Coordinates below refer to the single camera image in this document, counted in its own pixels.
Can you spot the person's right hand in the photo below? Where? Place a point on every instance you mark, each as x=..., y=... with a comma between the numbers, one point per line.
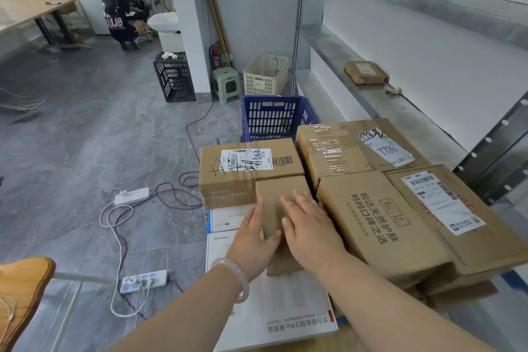
x=317, y=240

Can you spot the person's left hand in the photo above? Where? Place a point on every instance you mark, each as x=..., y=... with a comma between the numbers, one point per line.
x=251, y=248

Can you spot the box with Chinese print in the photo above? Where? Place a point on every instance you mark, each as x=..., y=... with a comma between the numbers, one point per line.
x=350, y=248

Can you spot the white router box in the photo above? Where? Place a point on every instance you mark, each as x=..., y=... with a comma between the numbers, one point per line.
x=227, y=217
x=288, y=302

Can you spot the plain small cardboard box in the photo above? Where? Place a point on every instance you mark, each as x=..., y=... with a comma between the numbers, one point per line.
x=272, y=195

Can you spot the box with scribbled label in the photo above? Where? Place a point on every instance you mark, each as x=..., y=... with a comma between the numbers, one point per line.
x=222, y=191

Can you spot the large brown box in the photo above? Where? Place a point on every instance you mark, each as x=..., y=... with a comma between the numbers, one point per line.
x=462, y=296

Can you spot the metal shelving rack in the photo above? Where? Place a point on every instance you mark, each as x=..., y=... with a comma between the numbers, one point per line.
x=412, y=108

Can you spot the cardboard box with white label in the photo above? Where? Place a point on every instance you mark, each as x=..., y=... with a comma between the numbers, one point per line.
x=495, y=248

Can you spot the person's left forearm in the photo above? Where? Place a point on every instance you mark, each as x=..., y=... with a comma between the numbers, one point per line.
x=177, y=318

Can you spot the person's right forearm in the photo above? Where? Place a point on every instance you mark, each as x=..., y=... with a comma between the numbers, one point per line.
x=412, y=314

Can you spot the yellow printed cardboard box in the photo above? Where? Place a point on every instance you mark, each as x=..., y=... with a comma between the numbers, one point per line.
x=346, y=339

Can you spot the white power strip with plugs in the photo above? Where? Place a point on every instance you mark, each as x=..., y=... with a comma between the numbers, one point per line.
x=144, y=281

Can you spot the dark blue plastic crate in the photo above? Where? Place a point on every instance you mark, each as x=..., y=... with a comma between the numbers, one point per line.
x=272, y=101

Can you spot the cardboard scrap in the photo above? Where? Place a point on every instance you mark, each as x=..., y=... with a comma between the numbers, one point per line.
x=394, y=92

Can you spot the cream plastic basket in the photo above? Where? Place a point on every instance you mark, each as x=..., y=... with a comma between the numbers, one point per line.
x=260, y=81

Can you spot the green plastic stool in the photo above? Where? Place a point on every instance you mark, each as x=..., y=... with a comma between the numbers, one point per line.
x=225, y=73

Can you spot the black plastic crate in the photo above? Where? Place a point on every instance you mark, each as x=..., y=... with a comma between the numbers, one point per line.
x=173, y=79

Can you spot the red fire extinguisher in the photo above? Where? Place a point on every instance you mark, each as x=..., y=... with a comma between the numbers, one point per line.
x=214, y=56

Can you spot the white rag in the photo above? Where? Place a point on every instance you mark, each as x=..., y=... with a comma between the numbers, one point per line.
x=168, y=55

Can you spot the white round chair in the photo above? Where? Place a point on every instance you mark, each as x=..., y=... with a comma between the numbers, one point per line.
x=163, y=21

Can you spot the wooden poles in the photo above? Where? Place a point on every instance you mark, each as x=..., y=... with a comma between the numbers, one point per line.
x=210, y=1

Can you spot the long wooden work table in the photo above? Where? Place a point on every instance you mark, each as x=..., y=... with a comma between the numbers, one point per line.
x=29, y=11

